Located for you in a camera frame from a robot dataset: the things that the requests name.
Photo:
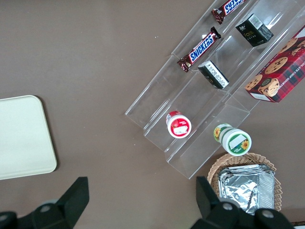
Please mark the cream plastic tray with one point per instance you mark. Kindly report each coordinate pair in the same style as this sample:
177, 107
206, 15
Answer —
21, 136

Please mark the stack of aluminium foil trays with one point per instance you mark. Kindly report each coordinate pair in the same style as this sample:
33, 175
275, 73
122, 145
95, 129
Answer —
247, 186

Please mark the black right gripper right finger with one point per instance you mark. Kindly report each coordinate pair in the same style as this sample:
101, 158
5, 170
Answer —
214, 214

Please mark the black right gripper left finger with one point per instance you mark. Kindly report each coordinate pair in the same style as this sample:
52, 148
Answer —
64, 207

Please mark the red tartan cookie box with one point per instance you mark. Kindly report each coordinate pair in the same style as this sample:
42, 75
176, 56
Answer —
281, 74

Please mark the clear acrylic tiered display stand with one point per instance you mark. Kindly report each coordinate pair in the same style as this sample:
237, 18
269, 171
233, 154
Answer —
190, 100

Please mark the round wicker basket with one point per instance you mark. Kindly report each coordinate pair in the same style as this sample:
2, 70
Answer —
238, 159

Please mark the red lidded round jar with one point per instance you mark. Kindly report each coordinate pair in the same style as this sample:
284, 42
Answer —
179, 126

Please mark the black box with gold print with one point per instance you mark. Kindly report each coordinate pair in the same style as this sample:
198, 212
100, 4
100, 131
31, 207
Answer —
252, 33

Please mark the small black box white label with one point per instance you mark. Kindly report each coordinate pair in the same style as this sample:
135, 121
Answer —
214, 75

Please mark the Snickers chocolate bar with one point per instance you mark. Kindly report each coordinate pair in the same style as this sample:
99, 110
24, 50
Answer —
227, 9
200, 50

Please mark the green lidded sunflower jar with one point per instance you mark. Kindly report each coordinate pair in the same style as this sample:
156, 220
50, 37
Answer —
236, 142

